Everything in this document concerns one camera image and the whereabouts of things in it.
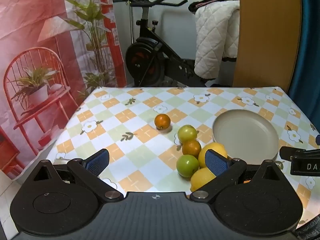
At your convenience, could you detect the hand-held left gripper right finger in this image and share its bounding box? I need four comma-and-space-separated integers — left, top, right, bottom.
190, 149, 288, 203

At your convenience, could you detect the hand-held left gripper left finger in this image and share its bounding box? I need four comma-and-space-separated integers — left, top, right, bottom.
25, 149, 124, 203

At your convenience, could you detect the yellow lemon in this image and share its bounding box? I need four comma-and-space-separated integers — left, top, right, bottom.
198, 142, 228, 168
190, 167, 217, 192

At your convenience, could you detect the green apple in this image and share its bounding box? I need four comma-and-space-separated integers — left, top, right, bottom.
176, 154, 200, 178

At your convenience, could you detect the beige round plate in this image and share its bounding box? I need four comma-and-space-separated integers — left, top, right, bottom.
212, 109, 279, 164

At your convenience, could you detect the yellow-green apple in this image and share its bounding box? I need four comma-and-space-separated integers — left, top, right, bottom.
177, 125, 198, 144

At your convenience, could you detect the checkered floral tablecloth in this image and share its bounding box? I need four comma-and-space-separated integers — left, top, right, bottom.
51, 86, 320, 230

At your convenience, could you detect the teal curtain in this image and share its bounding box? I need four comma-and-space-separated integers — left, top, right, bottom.
287, 0, 320, 120

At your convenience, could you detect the wooden panel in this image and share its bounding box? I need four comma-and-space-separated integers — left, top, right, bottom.
232, 0, 302, 93

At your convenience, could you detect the white quilted blanket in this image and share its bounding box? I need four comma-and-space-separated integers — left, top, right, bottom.
189, 0, 240, 80

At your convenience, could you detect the black exercise bike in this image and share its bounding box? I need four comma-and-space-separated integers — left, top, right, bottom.
121, 0, 230, 88

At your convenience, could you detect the red printed backdrop cloth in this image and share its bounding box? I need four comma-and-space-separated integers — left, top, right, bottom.
0, 0, 127, 180

